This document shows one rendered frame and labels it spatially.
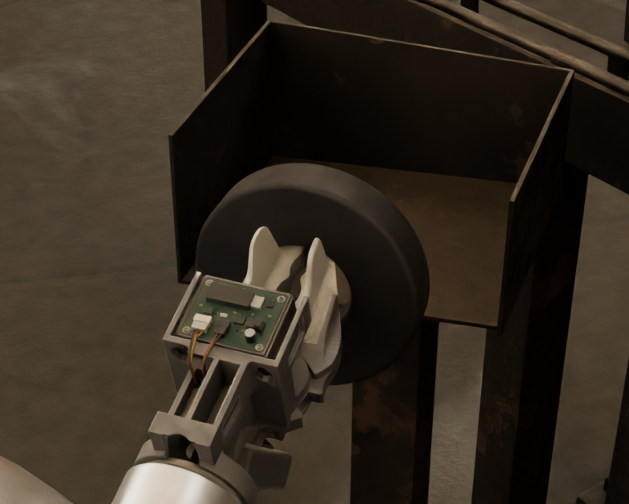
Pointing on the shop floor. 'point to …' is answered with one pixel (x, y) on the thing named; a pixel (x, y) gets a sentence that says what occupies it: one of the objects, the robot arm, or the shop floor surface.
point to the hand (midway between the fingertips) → (311, 252)
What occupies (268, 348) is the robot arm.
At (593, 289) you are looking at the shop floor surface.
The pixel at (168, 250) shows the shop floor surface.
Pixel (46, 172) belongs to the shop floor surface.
